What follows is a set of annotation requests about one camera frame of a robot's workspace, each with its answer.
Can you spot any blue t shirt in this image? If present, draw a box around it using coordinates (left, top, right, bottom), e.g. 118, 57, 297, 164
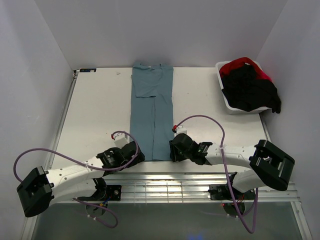
130, 62, 174, 161

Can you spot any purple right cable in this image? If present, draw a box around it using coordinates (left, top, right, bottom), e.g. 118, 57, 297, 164
174, 114, 259, 234

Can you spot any black t shirt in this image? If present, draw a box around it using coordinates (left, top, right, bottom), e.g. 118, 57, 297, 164
221, 65, 282, 114

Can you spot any purple cable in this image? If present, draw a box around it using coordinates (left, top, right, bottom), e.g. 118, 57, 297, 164
174, 114, 259, 234
12, 130, 141, 229

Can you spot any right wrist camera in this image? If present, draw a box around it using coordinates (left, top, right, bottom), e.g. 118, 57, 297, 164
172, 125, 188, 136

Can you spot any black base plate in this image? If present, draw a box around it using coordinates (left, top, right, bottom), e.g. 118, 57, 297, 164
208, 184, 256, 201
101, 185, 122, 201

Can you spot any red t shirt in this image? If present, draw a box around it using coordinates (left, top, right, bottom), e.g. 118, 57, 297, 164
219, 57, 272, 82

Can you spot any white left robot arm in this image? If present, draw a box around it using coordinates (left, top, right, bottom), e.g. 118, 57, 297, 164
17, 141, 145, 218

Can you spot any white perforated plastic basket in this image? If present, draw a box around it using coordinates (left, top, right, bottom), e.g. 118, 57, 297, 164
215, 59, 273, 116

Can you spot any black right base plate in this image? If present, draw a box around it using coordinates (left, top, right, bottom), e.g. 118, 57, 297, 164
208, 184, 256, 201

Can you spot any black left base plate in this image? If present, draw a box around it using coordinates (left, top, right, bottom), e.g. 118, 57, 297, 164
101, 185, 122, 201

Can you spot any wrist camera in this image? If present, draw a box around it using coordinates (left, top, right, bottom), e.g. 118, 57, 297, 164
172, 125, 188, 136
111, 132, 130, 149

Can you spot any aluminium frame rail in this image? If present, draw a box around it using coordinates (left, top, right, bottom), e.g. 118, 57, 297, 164
21, 173, 312, 240

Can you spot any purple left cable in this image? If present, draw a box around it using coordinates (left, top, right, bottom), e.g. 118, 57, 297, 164
12, 130, 141, 229

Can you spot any blue label sticker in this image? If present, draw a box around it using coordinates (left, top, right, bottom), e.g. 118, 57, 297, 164
79, 68, 97, 73

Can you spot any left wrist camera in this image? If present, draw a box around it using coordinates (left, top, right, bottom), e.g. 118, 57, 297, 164
111, 132, 130, 149

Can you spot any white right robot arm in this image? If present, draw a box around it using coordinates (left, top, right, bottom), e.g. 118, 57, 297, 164
169, 133, 296, 200

